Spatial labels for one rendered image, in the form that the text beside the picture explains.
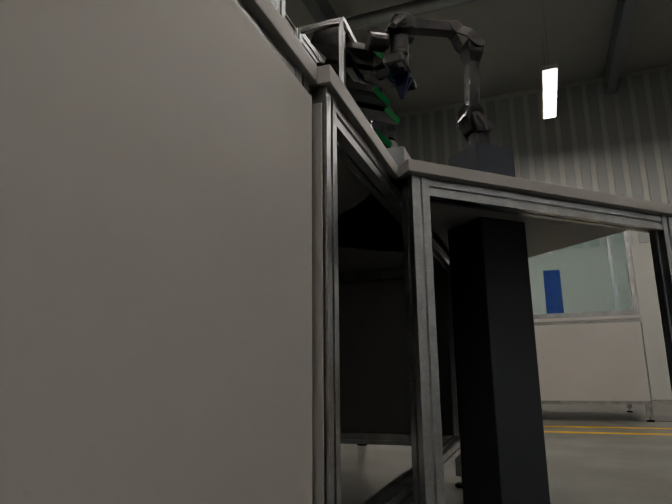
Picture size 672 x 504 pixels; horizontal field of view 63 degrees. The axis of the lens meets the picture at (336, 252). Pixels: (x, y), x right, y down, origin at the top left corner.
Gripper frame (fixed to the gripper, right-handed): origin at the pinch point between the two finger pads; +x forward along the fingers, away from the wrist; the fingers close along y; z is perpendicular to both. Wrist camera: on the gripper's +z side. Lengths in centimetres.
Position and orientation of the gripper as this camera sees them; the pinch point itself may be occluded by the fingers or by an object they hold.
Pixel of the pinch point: (401, 88)
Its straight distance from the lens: 175.6
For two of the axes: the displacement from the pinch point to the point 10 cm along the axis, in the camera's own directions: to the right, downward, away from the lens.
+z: -9.4, 0.9, 3.3
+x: 0.1, 9.7, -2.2
